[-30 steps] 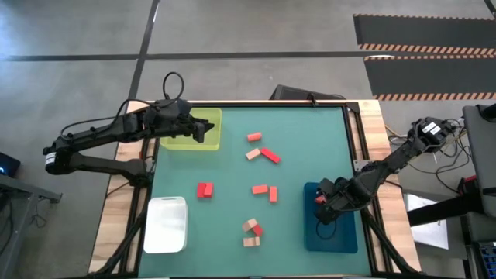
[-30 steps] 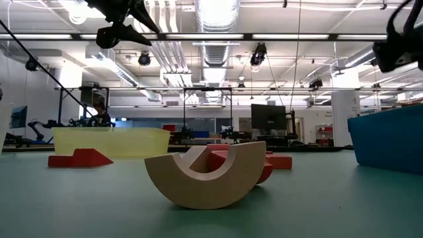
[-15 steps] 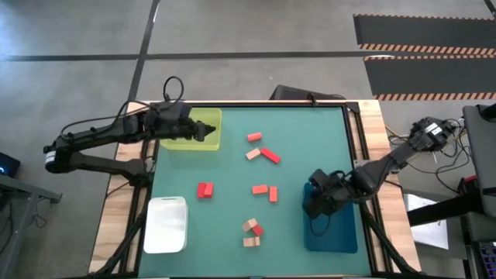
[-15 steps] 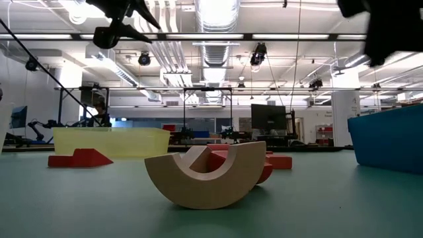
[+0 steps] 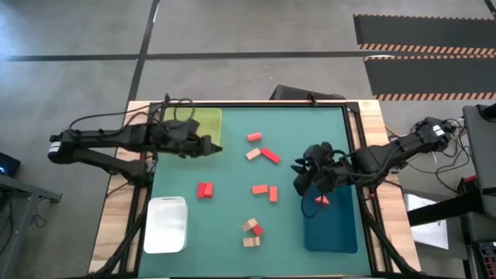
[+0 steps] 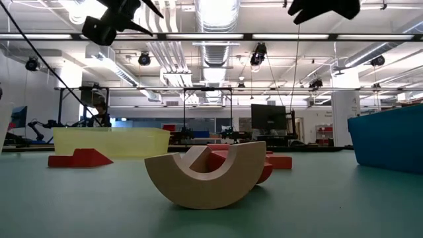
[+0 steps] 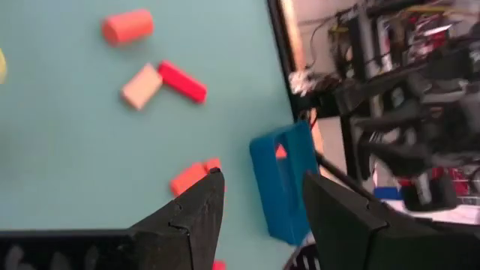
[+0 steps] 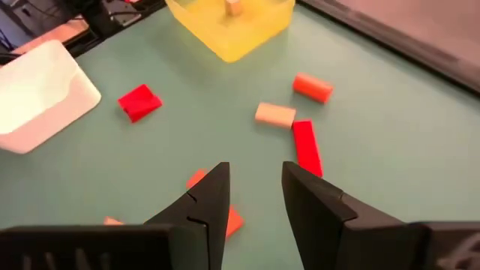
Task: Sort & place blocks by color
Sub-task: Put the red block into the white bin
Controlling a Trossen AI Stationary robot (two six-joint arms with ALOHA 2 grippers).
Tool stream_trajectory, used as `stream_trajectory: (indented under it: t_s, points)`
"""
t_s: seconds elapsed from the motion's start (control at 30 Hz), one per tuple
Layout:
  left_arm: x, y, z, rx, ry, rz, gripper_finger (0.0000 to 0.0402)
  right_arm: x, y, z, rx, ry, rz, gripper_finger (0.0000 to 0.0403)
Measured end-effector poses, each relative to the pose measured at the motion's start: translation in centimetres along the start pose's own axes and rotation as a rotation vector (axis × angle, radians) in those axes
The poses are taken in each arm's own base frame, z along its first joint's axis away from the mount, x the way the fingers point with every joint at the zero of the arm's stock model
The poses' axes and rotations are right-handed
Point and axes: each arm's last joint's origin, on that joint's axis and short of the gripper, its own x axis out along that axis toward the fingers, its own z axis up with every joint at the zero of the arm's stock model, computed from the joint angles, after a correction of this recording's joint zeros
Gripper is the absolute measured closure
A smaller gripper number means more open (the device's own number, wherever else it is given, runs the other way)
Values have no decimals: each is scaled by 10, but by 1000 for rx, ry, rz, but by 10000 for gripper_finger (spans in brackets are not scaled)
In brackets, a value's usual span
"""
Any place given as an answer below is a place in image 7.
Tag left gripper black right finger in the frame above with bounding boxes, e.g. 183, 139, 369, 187
301, 172, 432, 270

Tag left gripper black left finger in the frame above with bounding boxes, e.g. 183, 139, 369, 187
129, 168, 226, 270

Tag orange rectangular block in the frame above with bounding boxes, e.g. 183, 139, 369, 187
170, 161, 210, 198
203, 157, 226, 176

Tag long red block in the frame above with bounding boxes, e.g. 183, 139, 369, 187
157, 59, 209, 105

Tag natural wood rectangular block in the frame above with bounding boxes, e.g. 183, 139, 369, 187
120, 62, 164, 111

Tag orange cylinder block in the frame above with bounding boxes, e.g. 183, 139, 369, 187
100, 7, 155, 48

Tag blue crate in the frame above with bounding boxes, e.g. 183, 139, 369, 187
373, 186, 403, 200

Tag blue plastic bin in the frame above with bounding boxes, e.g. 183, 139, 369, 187
249, 119, 320, 247

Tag green table mat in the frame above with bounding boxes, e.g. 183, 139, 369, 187
0, 0, 312, 270

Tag translucent yellow plastic bin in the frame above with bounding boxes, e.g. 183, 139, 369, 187
0, 47, 7, 86

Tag black aluminium table frame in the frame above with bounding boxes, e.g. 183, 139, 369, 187
265, 0, 376, 196

